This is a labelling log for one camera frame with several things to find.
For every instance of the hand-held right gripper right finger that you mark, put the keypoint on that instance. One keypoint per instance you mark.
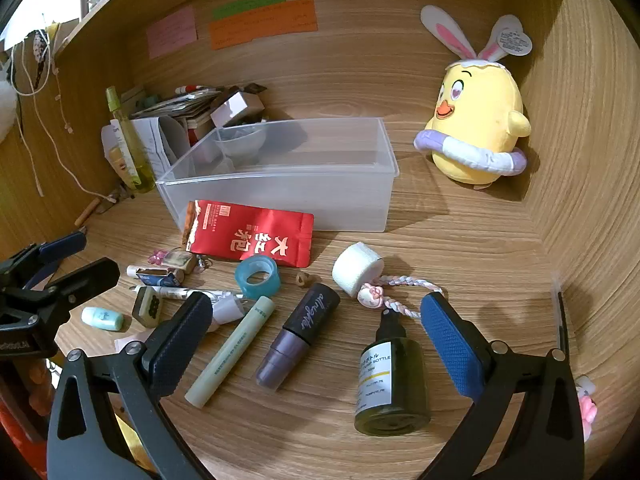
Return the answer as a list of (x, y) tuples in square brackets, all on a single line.
[(452, 345)]

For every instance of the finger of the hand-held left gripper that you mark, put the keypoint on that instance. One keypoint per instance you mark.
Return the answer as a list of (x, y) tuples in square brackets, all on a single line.
[(62, 247), (87, 280)]

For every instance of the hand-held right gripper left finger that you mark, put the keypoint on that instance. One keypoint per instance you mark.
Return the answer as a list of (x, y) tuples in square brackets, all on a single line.
[(177, 340)]

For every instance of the light green stick tube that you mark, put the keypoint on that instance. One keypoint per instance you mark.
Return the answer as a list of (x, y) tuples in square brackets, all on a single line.
[(230, 352)]

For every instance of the small blue white box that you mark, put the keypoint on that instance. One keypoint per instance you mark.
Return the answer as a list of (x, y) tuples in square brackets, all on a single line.
[(160, 277)]

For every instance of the red tea packet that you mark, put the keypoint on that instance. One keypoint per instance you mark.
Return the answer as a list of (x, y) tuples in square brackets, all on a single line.
[(240, 235)]

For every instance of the white bandage roll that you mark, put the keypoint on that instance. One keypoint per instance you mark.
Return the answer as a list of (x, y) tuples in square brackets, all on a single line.
[(352, 265)]

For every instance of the dark purple cosmetic tube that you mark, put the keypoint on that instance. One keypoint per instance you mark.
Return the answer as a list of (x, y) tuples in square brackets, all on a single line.
[(305, 320)]

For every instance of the clear plastic storage box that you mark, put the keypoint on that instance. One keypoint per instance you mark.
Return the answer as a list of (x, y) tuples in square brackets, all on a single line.
[(280, 200)]

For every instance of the person's left hand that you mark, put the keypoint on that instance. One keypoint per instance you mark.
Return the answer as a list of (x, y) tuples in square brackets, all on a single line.
[(40, 387)]

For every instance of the small mint bottle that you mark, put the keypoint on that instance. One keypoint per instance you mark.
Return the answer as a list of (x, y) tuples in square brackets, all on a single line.
[(102, 319)]

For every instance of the small white tube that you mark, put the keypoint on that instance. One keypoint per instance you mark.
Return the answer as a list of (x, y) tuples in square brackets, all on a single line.
[(134, 271)]

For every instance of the white patterned pen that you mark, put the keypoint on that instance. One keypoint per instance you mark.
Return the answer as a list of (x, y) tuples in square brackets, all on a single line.
[(170, 292)]

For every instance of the dark green spray bottle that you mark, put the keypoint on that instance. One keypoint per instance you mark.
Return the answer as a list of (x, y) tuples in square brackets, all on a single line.
[(395, 385)]

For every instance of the pink flower charm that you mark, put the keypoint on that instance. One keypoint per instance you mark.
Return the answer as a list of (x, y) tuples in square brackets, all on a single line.
[(157, 257)]

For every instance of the small beige printed tile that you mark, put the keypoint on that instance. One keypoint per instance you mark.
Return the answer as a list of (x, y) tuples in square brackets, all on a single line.
[(181, 261)]

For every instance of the blue tape roll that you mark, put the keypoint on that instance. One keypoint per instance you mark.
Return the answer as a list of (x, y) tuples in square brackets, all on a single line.
[(242, 282)]

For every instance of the beige cosmetic tube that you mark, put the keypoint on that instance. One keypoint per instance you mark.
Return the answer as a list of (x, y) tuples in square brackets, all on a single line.
[(118, 162)]

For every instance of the tall yellow-green spray bottle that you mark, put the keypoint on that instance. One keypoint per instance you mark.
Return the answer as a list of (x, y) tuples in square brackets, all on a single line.
[(134, 155)]

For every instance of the folded white paper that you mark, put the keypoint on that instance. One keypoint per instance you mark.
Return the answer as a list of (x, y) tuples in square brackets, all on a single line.
[(150, 140)]

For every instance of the pink white plush charm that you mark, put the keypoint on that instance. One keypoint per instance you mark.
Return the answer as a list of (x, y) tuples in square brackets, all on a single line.
[(586, 405)]

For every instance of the white fluffy item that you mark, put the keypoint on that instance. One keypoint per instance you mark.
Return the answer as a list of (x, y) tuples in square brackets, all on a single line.
[(6, 110)]

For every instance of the mint green small block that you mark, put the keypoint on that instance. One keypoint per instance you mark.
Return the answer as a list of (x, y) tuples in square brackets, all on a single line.
[(149, 101)]

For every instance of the stack of booklets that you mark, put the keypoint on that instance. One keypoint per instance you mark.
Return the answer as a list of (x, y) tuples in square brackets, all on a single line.
[(175, 106)]

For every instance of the red white box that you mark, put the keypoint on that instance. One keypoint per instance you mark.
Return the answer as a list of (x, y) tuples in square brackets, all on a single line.
[(198, 127)]

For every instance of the red white marker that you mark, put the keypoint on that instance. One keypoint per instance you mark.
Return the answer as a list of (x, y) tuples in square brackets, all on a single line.
[(192, 89)]

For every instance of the clear plastic bowl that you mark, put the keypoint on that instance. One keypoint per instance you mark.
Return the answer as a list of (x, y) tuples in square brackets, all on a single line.
[(240, 142)]

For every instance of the small open cardboard box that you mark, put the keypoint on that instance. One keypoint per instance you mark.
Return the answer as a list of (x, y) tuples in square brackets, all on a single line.
[(237, 107)]

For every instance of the yellow chick plush toy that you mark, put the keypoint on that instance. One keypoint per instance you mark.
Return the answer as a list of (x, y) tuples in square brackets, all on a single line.
[(475, 110)]

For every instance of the pink sticky note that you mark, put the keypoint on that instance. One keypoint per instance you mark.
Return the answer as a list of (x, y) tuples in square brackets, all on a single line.
[(172, 32)]

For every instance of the orange sticky note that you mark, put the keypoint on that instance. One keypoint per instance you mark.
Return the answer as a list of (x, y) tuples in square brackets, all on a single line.
[(265, 27)]

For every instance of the green sticky note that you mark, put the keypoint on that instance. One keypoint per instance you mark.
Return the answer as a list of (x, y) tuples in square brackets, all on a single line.
[(247, 5)]

